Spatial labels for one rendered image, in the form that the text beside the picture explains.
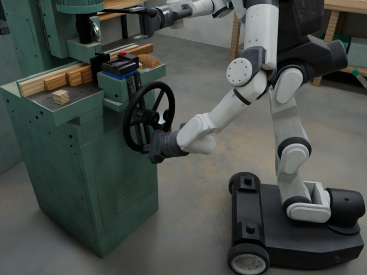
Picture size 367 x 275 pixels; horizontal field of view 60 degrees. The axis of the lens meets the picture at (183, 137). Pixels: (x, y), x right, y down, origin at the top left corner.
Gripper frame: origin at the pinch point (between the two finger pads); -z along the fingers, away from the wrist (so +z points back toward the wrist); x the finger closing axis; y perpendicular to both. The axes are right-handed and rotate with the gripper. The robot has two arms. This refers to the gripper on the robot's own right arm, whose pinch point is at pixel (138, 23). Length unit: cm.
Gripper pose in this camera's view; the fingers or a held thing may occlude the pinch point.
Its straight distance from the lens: 133.7
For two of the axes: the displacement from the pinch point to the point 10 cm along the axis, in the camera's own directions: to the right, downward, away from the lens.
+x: 0.6, 8.6, 5.0
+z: 6.1, -4.3, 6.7
